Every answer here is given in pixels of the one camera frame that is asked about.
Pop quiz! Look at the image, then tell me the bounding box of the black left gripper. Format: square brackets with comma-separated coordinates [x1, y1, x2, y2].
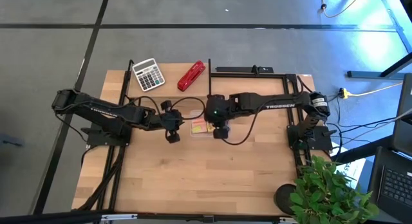
[159, 100, 185, 145]

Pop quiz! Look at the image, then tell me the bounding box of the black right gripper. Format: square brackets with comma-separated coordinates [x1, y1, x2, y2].
[205, 94, 233, 140]

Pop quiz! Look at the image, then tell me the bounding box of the pink sticky note pad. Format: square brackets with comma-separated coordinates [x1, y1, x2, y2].
[191, 118, 209, 135]

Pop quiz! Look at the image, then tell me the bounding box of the wooden shelf with black legs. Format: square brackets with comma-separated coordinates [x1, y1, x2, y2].
[126, 62, 214, 113]

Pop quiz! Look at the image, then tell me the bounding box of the red stapler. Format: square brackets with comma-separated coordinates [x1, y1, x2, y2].
[176, 59, 207, 93]

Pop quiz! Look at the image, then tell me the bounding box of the grey desk calculator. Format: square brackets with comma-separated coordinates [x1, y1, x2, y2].
[131, 57, 166, 93]

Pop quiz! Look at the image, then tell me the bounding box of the black plant pot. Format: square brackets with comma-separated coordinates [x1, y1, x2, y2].
[273, 183, 299, 216]

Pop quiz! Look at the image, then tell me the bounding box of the green leafy plant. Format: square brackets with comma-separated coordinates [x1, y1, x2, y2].
[288, 154, 381, 224]

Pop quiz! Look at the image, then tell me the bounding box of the white floor sign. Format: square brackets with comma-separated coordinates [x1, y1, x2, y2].
[334, 142, 367, 187]

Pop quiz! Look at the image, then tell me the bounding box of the dark floor object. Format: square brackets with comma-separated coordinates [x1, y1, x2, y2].
[0, 133, 25, 147]

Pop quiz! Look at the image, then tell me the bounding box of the open black laptop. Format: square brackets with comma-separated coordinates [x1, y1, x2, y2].
[366, 146, 412, 222]

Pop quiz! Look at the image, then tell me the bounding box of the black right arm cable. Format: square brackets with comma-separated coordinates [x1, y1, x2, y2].
[221, 97, 278, 146]

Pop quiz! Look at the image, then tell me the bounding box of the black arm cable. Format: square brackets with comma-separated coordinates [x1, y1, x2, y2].
[124, 95, 207, 122]
[221, 97, 278, 146]

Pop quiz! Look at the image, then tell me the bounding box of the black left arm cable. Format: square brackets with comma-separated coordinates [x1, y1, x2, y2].
[124, 95, 207, 122]

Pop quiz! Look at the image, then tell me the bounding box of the black bar with mount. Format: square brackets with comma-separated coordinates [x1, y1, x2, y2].
[214, 66, 275, 75]

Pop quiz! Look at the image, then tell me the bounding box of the black aluminium table frame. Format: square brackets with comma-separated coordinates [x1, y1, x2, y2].
[77, 58, 334, 218]

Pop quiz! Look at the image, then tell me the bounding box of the black floor cable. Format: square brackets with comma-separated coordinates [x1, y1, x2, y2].
[317, 85, 412, 154]

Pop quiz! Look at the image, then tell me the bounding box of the black table edge rail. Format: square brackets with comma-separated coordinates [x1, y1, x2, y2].
[0, 210, 290, 224]

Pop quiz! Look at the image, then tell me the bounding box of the yellow power cord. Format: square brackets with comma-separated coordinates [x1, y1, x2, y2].
[348, 82, 404, 98]

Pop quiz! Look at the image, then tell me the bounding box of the black desk frame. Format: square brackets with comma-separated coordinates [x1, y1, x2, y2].
[346, 0, 412, 80]

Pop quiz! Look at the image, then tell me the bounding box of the beige floor cable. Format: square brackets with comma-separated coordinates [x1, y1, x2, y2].
[314, 0, 364, 19]

